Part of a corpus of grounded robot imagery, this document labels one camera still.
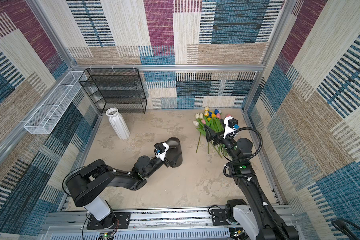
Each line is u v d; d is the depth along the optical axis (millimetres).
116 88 1082
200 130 1060
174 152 787
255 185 504
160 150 674
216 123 1055
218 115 1091
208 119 1091
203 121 1087
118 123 922
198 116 1116
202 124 1085
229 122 594
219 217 733
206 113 1114
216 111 1150
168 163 745
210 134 641
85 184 475
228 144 629
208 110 1155
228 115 1155
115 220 725
